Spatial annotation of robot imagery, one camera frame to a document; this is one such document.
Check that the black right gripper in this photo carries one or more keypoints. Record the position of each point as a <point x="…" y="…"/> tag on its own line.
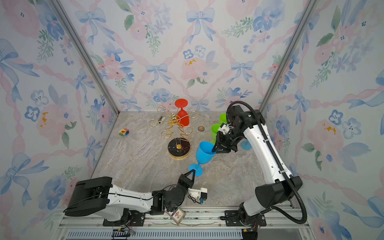
<point x="221" y="145"/>

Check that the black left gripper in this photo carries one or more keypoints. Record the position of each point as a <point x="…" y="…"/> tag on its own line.
<point x="183" y="181"/>

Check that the blue back wine glass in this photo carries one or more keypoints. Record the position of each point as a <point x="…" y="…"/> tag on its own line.
<point x="204" y="155"/>

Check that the lime green back wine glass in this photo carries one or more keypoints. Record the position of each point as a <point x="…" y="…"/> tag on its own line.
<point x="214" y="131"/>

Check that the lime green wine glass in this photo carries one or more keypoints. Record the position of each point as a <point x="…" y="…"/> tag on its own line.
<point x="223" y="119"/>
<point x="214" y="131"/>

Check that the gold wire glass rack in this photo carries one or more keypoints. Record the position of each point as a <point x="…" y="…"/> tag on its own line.
<point x="178" y="146"/>

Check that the light blue front wine glass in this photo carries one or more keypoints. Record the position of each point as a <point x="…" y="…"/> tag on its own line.
<point x="246" y="145"/>

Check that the red wine glass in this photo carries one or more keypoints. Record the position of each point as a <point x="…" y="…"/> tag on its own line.
<point x="182" y="115"/>

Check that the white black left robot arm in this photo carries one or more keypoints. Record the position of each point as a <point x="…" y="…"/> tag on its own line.
<point x="99" y="196"/>

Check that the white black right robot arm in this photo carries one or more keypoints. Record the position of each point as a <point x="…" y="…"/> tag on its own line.
<point x="244" y="122"/>

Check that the diamond printed card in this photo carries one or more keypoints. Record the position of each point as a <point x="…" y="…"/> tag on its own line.
<point x="177" y="215"/>

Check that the small white grey device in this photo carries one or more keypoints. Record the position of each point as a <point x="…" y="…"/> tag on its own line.
<point x="161" y="119"/>

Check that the colourful small toy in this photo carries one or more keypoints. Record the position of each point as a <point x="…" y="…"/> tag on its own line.
<point x="124" y="132"/>

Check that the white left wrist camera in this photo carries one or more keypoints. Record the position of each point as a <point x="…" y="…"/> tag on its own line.
<point x="198" y="196"/>

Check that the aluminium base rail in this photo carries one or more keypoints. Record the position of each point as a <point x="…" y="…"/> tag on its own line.
<point x="199" y="223"/>

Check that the right corner aluminium post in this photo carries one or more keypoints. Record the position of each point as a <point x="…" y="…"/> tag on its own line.
<point x="291" y="47"/>

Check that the corner aluminium post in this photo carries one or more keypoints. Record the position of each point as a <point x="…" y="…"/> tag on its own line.
<point x="86" y="58"/>
<point x="291" y="47"/>

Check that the left corner aluminium post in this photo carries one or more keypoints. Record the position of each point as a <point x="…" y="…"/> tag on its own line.
<point x="86" y="58"/>

